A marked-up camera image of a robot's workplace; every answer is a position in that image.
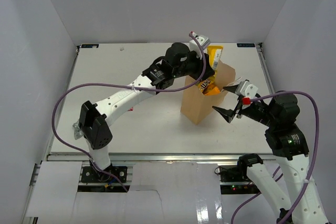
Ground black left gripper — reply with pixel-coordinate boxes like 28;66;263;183
172;48;214;81

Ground large orange gummy bag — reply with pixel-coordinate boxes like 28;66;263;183
203;86;221;95

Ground yellow snack bar wrapper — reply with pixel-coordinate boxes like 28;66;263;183
197;76;215;92

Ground small yellow snack packet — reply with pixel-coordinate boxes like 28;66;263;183
207;45;224;71

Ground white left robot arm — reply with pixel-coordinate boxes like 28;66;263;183
78;40;215;182

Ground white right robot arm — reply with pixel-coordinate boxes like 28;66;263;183
213;80;329;223

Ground brown paper bag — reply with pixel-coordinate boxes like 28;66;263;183
180;61;236;124

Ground blue label sticker right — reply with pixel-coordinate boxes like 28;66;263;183
237;43;256;48

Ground blue label sticker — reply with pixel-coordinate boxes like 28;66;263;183
237;43;256;48
80;44;99;49

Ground blue label sticker left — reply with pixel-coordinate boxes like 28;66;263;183
80;44;99;49

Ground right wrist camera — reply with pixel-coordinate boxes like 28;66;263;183
234;80;258;110

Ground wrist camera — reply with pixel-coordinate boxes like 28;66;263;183
189;31;211;51
234;80;258;110

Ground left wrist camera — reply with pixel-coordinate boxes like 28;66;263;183
189;31;211;51

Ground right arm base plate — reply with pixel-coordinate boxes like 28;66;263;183
214;165;260;195

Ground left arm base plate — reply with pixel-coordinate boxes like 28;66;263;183
80;166;128;183

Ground aluminium table frame rail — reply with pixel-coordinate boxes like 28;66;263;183
46;153;276;162

